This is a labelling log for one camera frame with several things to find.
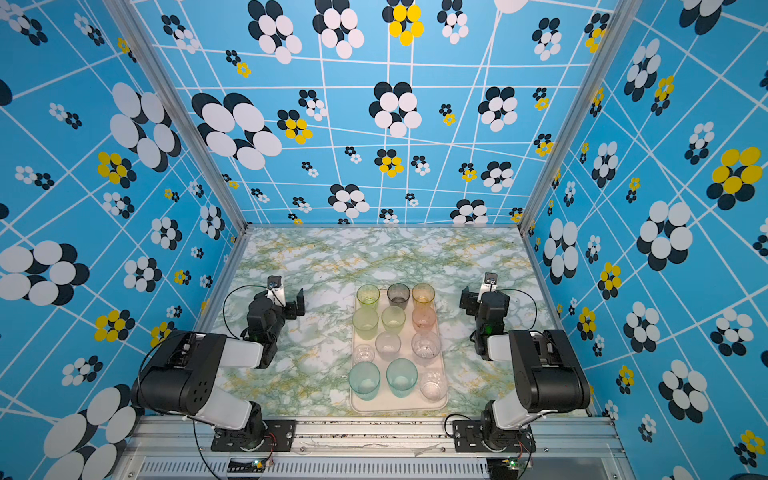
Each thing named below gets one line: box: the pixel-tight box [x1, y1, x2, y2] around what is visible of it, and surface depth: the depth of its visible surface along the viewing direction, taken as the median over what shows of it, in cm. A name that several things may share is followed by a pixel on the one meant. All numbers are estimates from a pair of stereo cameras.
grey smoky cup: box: [386, 282, 411, 310], surface depth 98 cm
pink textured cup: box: [412, 301, 436, 331], surface depth 93 cm
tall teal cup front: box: [348, 361, 381, 401], surface depth 84 cm
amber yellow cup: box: [412, 283, 436, 304], surface depth 96 cm
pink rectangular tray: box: [348, 290, 448, 413], surface depth 83 cm
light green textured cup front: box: [381, 306, 406, 335], surface depth 91 cm
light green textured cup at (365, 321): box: [352, 307, 379, 341], surface depth 92 cm
